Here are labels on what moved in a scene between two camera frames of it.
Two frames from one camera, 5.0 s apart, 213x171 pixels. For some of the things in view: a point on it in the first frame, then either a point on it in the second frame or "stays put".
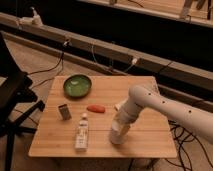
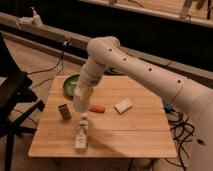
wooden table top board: (78, 114) stays put
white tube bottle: (81, 140) stays put
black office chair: (18, 105) stays put
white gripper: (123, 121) → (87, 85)
